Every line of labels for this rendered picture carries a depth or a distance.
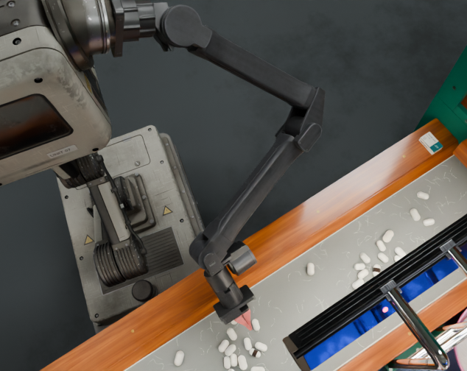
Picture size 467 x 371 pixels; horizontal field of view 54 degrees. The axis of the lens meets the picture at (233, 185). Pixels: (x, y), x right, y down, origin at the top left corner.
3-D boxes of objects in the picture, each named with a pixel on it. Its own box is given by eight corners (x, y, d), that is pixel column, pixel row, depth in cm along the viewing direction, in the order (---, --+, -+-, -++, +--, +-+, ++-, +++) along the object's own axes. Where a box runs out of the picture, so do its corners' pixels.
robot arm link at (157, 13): (137, 6, 92) (144, 3, 88) (185, 3, 96) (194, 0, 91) (144, 53, 95) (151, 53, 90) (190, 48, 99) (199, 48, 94)
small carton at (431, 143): (418, 140, 139) (420, 137, 137) (427, 134, 139) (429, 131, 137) (432, 154, 137) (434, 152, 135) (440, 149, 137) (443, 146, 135)
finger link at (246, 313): (262, 330, 115) (246, 303, 112) (239, 347, 114) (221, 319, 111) (253, 316, 122) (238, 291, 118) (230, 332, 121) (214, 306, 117)
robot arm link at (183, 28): (316, 90, 117) (341, 93, 108) (295, 140, 118) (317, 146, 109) (158, 1, 95) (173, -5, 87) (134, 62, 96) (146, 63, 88)
